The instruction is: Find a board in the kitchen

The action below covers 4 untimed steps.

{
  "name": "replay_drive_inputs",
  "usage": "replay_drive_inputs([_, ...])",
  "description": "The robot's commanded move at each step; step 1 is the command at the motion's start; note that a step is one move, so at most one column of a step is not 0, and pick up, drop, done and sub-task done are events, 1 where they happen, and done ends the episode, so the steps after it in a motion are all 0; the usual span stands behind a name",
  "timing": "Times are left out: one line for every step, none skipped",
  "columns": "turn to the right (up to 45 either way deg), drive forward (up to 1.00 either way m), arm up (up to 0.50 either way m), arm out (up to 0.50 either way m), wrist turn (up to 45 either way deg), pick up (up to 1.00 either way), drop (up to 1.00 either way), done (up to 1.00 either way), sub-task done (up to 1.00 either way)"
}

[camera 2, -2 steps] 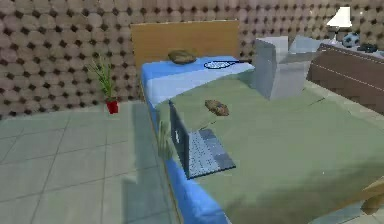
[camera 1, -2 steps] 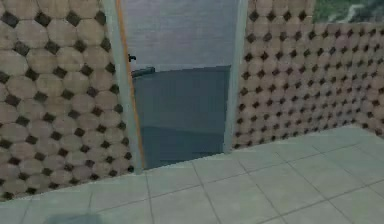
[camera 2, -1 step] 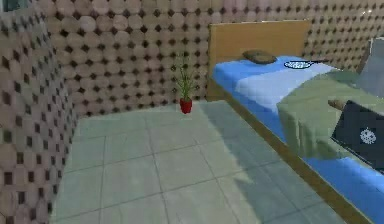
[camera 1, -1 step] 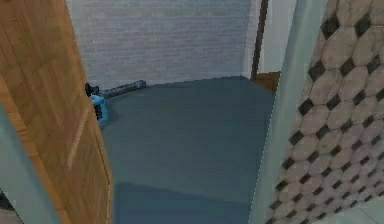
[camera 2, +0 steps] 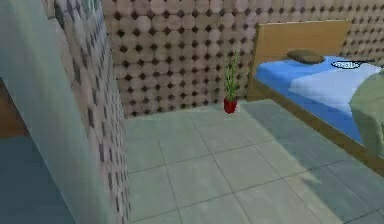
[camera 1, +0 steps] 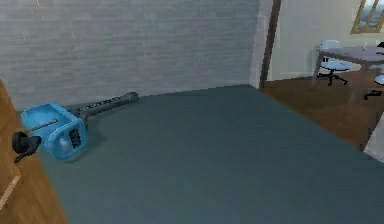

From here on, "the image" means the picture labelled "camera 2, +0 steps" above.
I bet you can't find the pale green blanket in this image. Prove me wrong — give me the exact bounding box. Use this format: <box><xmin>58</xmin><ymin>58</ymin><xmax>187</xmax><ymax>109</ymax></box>
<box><xmin>348</xmin><ymin>69</ymin><xmax>384</xmax><ymax>158</ymax></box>

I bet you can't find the pale grey-green room door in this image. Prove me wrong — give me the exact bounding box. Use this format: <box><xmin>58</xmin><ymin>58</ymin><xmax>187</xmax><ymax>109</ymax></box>
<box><xmin>0</xmin><ymin>0</ymin><xmax>116</xmax><ymax>224</ymax></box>

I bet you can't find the brown pillow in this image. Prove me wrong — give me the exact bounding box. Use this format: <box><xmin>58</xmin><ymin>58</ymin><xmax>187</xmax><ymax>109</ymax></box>
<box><xmin>286</xmin><ymin>49</ymin><xmax>326</xmax><ymax>66</ymax></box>

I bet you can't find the green plant in red pot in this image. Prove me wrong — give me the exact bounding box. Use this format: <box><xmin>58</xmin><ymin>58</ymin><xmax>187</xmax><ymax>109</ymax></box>
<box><xmin>222</xmin><ymin>50</ymin><xmax>242</xmax><ymax>115</ymax></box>

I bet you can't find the wooden bed with blue sheet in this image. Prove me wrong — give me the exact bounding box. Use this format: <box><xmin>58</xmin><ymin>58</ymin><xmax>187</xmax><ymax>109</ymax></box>
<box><xmin>245</xmin><ymin>19</ymin><xmax>384</xmax><ymax>178</ymax></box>

